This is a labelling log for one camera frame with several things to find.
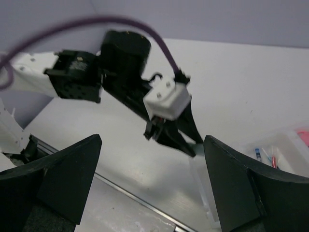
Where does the clear plastic organizer tray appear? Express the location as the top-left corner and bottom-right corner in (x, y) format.
(189, 122), (309, 229)

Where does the dark blue gel pen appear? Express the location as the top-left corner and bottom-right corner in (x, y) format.
(254, 148), (263, 162)

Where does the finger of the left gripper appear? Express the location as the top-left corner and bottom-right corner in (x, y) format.
(156, 123), (196, 158)

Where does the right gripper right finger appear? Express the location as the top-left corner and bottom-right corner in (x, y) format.
(203, 135), (309, 232)

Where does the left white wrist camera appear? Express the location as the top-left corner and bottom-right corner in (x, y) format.
(143, 78), (191, 121)

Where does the silver foil tape sheet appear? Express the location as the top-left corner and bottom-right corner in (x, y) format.
(75, 174), (176, 232)

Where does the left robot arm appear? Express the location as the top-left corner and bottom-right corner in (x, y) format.
(0, 30), (202, 157)

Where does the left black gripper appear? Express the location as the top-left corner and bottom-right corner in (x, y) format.
(99, 30), (203, 144)

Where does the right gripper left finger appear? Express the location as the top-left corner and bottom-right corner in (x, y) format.
(0, 134), (102, 232)

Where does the light blue gel pen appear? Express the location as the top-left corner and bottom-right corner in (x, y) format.
(262, 148), (272, 163)

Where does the red gel pen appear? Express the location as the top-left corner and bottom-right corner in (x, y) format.
(271, 155), (278, 169)

